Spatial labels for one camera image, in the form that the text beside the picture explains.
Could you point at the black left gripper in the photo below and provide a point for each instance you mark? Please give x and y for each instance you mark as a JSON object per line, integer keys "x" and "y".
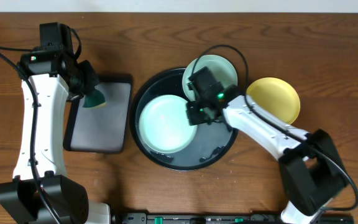
{"x": 87, "y": 68}

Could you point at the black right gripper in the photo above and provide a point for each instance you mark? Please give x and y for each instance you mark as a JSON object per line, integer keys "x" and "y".
{"x": 192, "y": 116}

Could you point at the green yellow sponge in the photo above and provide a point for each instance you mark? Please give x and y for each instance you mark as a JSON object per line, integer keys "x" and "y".
{"x": 94, "y": 99}

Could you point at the light teal plate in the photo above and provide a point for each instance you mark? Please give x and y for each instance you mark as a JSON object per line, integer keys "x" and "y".
{"x": 164, "y": 126}

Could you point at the sage green plate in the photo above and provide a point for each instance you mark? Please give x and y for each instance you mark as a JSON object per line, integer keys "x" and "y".
{"x": 221, "y": 68}

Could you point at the yellow plate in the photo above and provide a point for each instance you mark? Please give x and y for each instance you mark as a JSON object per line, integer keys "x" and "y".
{"x": 277, "y": 97}

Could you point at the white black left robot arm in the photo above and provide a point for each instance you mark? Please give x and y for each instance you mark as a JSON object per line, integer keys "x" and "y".
{"x": 40, "y": 191}

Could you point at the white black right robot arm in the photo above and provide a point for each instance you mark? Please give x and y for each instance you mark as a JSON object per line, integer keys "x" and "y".
{"x": 311, "y": 169}

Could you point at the black round tray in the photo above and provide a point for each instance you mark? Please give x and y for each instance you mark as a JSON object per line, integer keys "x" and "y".
{"x": 211, "y": 142}

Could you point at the black rectangular tray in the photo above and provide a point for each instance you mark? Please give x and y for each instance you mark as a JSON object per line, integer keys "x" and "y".
{"x": 101, "y": 129}

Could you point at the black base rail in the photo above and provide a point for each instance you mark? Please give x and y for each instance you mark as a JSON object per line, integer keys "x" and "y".
{"x": 142, "y": 218}

